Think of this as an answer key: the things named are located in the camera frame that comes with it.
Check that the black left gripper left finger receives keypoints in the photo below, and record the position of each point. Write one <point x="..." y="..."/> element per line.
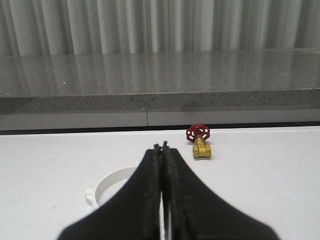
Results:
<point x="132" y="213"/>

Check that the brass valve red handwheel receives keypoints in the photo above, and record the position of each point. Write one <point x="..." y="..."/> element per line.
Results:
<point x="198" y="134"/>

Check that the grey stone counter ledge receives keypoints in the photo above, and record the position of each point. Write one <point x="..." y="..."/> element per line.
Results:
<point x="84" y="91"/>

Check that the white half pipe clamp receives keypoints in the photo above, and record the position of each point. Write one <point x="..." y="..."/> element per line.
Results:
<point x="100" y="193"/>

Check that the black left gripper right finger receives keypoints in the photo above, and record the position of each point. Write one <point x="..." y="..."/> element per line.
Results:
<point x="193" y="212"/>

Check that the grey pleated curtain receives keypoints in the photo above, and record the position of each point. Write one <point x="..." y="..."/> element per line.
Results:
<point x="52" y="27"/>

